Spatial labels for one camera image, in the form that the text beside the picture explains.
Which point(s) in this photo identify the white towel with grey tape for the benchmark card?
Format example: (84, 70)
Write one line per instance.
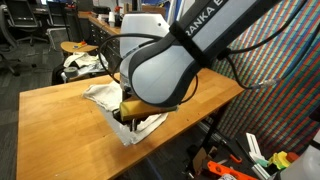
(108, 98)

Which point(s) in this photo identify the white paper cup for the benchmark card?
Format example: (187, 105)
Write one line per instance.
(111, 19)

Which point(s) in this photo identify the yellow green plastic object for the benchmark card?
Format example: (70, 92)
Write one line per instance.
(279, 160)

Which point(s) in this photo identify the wooden workbench with drawers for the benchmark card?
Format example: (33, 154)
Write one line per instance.
(96, 32)

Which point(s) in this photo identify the crumpled white cloth pile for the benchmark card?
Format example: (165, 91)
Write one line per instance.
(85, 63)

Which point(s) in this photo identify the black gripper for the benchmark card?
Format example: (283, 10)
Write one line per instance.
(131, 124)

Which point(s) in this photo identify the black office chair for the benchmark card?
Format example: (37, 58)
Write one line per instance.
(21, 16)

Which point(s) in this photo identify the small round wooden table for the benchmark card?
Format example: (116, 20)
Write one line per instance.
(72, 47)

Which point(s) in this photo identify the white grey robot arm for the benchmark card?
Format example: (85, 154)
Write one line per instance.
(155, 78)

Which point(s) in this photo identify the black table leg frame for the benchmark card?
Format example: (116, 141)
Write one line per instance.
(192, 150)

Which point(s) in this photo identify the grey duct tape roll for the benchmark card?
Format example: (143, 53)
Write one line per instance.
(71, 72)

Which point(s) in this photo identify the white plastic bracket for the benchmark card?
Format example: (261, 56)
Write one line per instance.
(254, 149)

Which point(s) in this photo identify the orange plastic tool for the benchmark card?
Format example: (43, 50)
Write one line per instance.
(223, 170)

